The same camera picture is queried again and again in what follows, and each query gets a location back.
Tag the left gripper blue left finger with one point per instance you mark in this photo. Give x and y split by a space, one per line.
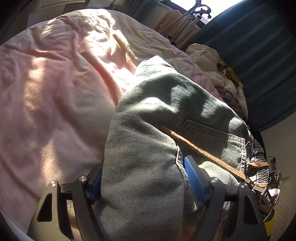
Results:
51 221

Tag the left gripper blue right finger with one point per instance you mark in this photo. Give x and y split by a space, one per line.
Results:
244 221

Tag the blue denim jeans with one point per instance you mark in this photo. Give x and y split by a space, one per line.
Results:
145 190

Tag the mustard yellow garment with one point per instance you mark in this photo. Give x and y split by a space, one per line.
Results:
228 72

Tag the pink white duvet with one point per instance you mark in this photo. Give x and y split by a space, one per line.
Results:
60 82

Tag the cream puffer jacket pile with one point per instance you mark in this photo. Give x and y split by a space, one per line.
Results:
223 78

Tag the teal curtain right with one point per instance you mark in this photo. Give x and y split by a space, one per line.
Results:
257 40

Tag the beige cardboard box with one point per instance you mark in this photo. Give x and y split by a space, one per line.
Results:
179 32

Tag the tripod stand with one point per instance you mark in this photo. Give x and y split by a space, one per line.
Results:
198 10

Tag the wall power socket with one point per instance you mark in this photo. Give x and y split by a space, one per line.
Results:
272 165

